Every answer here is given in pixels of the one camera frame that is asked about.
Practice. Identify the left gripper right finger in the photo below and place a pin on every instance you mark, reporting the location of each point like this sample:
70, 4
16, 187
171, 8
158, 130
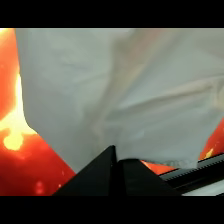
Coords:
140, 180

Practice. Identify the white shirt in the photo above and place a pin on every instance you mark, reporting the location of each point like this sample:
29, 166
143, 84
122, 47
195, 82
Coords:
110, 86

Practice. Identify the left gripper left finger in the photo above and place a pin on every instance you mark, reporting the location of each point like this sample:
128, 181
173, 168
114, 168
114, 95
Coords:
100, 176

